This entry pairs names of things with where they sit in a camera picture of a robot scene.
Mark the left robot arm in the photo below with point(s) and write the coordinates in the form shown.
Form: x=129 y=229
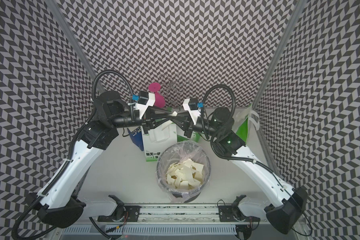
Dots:
x=56 y=204

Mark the trash bin with plastic liner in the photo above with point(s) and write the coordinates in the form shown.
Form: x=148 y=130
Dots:
x=180 y=152

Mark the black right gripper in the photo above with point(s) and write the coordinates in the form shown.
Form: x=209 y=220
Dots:
x=188 y=125

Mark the chrome wire glass rack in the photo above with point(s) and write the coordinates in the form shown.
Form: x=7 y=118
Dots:
x=173 y=88

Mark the shredded receipt pieces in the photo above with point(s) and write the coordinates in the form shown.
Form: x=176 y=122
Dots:
x=186 y=175

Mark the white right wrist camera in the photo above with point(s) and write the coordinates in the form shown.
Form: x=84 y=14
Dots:
x=192 y=106

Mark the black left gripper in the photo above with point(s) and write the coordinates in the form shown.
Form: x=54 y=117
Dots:
x=149 y=119

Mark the blue paper bag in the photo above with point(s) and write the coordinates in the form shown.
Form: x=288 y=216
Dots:
x=136 y=137

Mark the green white bag with handles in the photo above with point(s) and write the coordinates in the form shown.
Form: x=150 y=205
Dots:
x=245 y=119

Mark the pink plastic wine glass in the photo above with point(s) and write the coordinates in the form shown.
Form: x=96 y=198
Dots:
x=159 y=99

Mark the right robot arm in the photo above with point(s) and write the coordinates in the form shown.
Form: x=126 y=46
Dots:
x=287 y=203

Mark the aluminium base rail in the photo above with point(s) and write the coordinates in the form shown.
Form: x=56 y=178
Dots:
x=172 y=220

